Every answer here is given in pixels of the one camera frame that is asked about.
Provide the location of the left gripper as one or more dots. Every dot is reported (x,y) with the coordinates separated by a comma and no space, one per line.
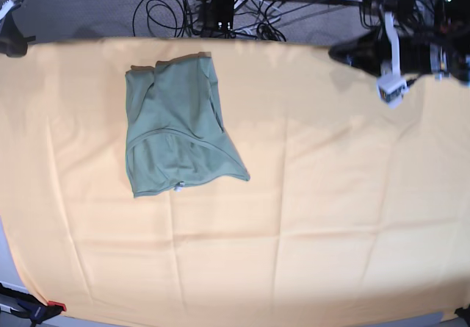
(423,55)

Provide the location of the green T-shirt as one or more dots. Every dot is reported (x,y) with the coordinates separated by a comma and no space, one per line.
(176,137)

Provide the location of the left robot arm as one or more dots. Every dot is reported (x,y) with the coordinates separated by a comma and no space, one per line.
(448,19)

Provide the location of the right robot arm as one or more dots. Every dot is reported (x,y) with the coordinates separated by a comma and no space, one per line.
(13,43)

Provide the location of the black power adapter brick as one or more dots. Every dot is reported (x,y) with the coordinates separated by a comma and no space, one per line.
(395,6)

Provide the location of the yellow table cloth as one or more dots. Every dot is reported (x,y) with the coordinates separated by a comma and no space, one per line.
(355,213)

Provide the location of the black corner clamp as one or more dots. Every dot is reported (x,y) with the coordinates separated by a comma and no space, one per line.
(464,313)

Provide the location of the blue orange clamp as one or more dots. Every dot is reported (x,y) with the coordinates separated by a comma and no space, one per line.
(31,308)

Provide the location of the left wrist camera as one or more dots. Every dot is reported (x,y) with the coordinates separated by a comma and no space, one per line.
(391,90)

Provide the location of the black camera stand post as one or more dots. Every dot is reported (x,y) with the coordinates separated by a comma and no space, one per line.
(220,15)

